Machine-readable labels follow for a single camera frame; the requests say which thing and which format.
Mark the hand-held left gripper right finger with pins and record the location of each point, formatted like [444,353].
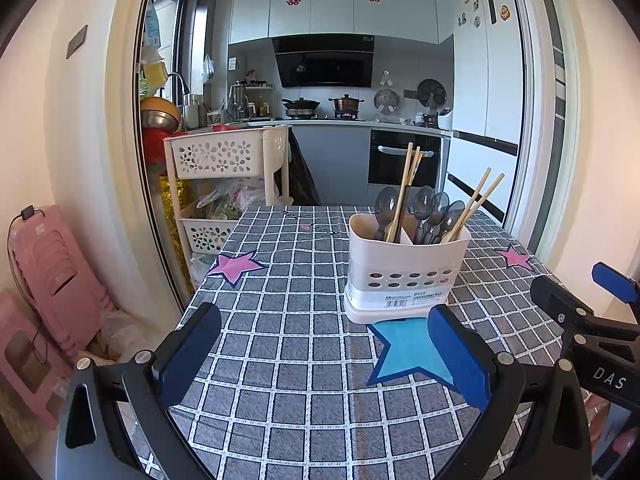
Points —
[460,360]

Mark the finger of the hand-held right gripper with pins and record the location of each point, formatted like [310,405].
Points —
[560,300]
[615,280]

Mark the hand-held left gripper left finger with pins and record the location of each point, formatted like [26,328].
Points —
[190,355]

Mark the white plastic utensil holder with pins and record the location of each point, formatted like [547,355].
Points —
[400,260]

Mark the grey translucent plastic spoon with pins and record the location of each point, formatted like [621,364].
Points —
[441,206]
[455,212]
[387,205]
[424,202]

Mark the person's right hand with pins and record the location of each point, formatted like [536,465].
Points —
[597,407]

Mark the grey checkered tablecloth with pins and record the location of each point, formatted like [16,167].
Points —
[300,360]

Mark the clear plastic grocery bag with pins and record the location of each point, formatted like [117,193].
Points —
[225,200]

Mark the gold foil bag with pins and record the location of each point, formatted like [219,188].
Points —
[172,195]

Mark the pink plastic stool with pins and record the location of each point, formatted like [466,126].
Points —
[25,355]
[55,255]

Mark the white sliding door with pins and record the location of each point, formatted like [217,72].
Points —
[550,110]

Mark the white perforated storage cart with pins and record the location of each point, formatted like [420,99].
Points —
[215,152]

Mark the black built-in oven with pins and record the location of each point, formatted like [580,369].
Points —
[385,170]

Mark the black garbage bag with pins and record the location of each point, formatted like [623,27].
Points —
[302,175]

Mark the white rice cooker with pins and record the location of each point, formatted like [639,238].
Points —
[445,120]

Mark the grey kitchen counter cabinet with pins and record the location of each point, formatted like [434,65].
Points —
[335,160]

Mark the steel mixing bowl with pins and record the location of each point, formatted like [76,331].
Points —
[160,121]

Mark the white refrigerator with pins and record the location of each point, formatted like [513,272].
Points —
[480,70]

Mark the round black hanging pan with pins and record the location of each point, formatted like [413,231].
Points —
[431,92]

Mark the orange bowl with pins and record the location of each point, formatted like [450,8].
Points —
[157,105]

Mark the glass pitcher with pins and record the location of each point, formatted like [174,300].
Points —
[239,102]

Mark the round metal steamer rack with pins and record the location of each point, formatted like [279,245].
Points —
[386,100]

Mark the black wok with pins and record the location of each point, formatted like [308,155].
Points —
[300,105]

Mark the steel cooking pot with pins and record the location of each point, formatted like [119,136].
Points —
[346,105]

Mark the steel kitchen faucet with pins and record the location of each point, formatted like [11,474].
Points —
[176,75]

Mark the yellow cloth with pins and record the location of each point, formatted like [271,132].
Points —
[155,74]

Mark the black range hood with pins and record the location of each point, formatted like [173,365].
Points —
[325,65]

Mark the white upper kitchen cabinets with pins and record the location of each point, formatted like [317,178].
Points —
[330,10]

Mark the grey wall switch plate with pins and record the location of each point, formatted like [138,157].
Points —
[77,41]

